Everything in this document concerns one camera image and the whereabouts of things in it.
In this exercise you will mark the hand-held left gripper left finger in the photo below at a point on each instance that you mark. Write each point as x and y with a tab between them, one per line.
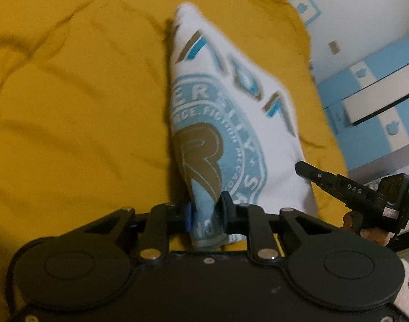
188	218

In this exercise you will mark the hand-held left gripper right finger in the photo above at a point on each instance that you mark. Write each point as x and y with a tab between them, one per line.
225	208

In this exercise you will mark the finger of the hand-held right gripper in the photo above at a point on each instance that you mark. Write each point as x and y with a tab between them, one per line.
320	176

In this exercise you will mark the white printed t-shirt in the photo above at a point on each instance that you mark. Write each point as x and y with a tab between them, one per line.
244	161

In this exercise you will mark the person's right hand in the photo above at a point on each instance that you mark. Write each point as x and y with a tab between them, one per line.
375	236

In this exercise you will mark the blue and white wardrobe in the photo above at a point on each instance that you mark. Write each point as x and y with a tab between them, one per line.
375	100

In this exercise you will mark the mustard yellow bed blanket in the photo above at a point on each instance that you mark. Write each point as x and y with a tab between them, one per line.
74	107

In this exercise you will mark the beige wall switch plate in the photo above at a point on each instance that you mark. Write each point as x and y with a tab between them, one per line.
334	47

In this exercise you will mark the blue apple-shaped wall hook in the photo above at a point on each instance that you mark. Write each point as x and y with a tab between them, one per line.
302	7

